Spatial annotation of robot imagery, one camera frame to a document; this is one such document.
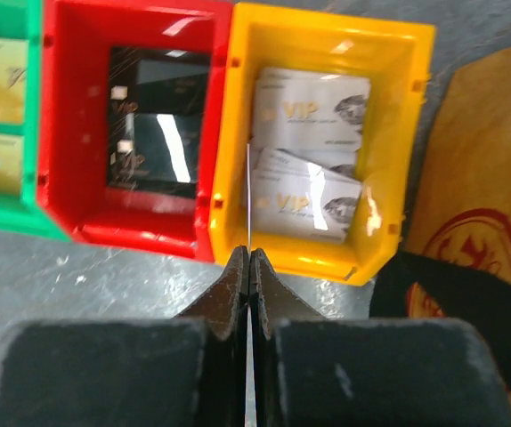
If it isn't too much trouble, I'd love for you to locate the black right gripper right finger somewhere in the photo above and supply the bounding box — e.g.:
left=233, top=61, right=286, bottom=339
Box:
left=250, top=249, right=511, bottom=426

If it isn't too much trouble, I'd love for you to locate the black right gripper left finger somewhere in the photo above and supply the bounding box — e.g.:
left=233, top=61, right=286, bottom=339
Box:
left=0, top=246, right=248, bottom=426

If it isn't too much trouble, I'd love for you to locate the white VIP card from holder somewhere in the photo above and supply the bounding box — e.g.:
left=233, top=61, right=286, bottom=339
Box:
left=250, top=148, right=358, bottom=181

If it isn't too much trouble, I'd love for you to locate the black card in red bin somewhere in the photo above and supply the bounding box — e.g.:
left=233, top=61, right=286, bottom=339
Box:
left=108, top=46, right=210, bottom=116

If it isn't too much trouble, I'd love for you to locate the red plastic bin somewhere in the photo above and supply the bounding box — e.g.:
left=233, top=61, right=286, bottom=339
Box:
left=36, top=1, right=233, bottom=262

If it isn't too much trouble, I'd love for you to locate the yellow canvas tote bag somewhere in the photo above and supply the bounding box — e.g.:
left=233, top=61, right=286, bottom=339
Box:
left=369, top=42, right=511, bottom=427

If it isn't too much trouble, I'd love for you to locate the yellow plastic bin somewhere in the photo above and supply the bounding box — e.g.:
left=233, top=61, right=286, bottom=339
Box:
left=208, top=3, right=435, bottom=286

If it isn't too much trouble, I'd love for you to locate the green plastic bin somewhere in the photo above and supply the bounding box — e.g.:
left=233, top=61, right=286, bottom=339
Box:
left=0, top=1, right=66, bottom=240

